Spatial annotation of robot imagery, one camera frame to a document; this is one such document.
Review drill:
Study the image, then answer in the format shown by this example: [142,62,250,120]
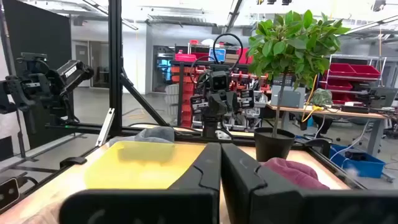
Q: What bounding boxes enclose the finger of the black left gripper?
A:
[211,93,227,116]
[226,91,239,111]

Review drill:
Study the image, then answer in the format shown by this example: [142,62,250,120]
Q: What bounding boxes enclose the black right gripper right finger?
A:
[221,142,398,224]

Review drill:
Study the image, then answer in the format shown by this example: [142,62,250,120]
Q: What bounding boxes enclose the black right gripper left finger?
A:
[58,142,222,224]

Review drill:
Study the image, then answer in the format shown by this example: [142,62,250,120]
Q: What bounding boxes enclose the grey-blue baseball cap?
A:
[108,126,175,147]

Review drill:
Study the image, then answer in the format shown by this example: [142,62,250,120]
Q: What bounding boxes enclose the maroon baseball cap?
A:
[263,157,330,191]

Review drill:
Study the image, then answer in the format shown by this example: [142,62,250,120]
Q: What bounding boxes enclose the blue and white sign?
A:
[208,47,227,63]

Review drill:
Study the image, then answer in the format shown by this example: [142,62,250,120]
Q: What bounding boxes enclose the grey equipment case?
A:
[270,84,306,109]

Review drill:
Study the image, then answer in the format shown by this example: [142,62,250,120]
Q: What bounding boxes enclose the yellow translucent plastic bin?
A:
[83,140,208,190]

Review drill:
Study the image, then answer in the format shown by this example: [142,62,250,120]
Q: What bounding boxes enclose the green plant in black pot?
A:
[247,9,351,162]

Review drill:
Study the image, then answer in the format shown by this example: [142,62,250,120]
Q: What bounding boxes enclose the green camouflage bag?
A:
[312,88,334,106]

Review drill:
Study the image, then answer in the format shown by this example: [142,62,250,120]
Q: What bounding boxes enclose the black table edge clamp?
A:
[59,157,88,169]
[304,138,332,158]

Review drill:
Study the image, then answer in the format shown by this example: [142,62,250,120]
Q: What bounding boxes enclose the silver flat metal bar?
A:
[95,108,116,147]

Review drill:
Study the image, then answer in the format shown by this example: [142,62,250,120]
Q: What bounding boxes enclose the wooden top desk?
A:
[266,103,388,156]

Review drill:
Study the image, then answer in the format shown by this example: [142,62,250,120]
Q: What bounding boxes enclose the blue plastic floor bin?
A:
[328,144,386,179]

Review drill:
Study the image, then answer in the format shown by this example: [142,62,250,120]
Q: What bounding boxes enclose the black desk equipment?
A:
[340,86,398,114]

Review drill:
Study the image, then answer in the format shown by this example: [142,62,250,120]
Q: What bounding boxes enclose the black partition panel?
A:
[2,0,73,149]

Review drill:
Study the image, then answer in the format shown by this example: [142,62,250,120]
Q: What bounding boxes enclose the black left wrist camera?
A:
[210,70,230,93]

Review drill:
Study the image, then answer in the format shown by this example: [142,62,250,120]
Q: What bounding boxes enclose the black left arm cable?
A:
[213,33,244,72]

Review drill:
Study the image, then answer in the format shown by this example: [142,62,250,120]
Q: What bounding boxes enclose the yellow power cord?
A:
[300,74,325,123]

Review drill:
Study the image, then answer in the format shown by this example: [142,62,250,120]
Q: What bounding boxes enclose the white wire shelf red bins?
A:
[323,54,388,105]

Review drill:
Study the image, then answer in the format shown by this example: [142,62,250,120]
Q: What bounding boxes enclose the small black camera box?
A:
[0,177,21,211]

